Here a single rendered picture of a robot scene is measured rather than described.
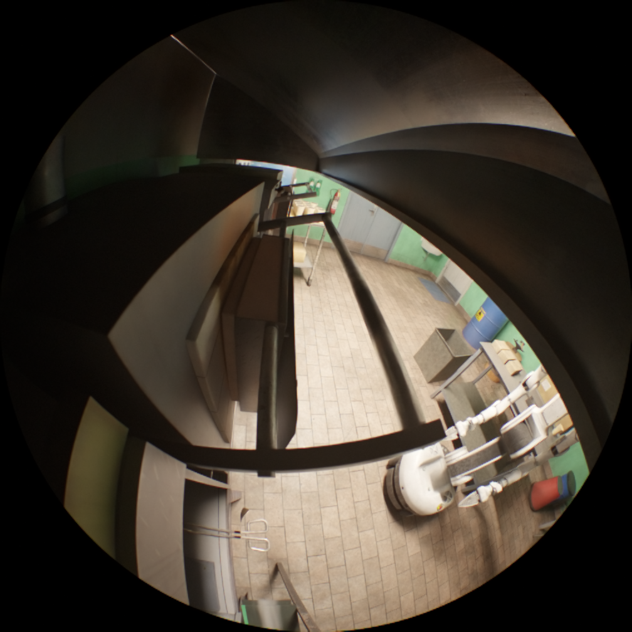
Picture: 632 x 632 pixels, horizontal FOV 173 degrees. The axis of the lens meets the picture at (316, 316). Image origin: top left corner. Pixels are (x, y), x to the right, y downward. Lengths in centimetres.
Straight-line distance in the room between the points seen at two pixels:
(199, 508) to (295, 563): 105
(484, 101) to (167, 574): 45
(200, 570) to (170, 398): 60
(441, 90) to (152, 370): 41
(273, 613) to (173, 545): 86
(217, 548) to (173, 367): 60
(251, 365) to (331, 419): 142
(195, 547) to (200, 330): 64
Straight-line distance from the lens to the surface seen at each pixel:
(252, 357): 35
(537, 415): 131
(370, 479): 175
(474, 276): 25
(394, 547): 190
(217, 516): 70
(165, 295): 17
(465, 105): 31
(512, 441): 131
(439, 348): 240
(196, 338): 22
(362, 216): 449
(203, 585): 75
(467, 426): 141
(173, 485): 17
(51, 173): 50
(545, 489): 357
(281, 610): 101
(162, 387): 18
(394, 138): 53
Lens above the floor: 154
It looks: 39 degrees down
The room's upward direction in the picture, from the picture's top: 19 degrees clockwise
